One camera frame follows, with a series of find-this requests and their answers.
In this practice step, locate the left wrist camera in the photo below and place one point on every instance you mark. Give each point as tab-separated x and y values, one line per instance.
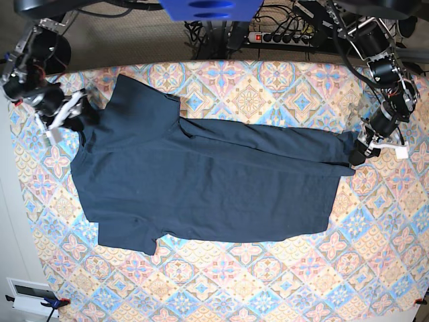
401	152

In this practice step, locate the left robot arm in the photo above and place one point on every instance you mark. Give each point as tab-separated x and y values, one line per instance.
361	23

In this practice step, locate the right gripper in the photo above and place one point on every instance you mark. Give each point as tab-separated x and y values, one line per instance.
55	110

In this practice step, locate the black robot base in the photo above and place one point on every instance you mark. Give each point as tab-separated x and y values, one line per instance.
385	9
40	9

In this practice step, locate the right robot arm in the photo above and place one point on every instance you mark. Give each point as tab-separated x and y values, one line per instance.
42	51

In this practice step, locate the white wall outlet box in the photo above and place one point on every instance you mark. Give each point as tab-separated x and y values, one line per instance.
29	295

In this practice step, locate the black round stool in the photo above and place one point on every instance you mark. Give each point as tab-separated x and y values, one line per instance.
58	56

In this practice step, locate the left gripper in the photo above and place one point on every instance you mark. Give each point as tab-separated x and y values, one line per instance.
380	131

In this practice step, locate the orange clamp lower right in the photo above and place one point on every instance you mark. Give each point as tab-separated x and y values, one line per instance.
420	302

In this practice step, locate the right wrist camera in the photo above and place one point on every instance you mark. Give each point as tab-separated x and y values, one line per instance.
53	137

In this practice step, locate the white power strip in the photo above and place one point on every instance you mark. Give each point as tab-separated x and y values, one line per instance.
278	39

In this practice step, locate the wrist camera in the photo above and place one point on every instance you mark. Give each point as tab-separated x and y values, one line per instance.
53	137
401	152

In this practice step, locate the blue orange clamp lower left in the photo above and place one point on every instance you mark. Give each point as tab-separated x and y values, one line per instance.
50	303

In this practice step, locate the patterned colourful tablecloth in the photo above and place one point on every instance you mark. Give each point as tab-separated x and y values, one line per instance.
372	261

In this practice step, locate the dark navy t-shirt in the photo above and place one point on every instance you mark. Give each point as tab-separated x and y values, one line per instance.
144	172

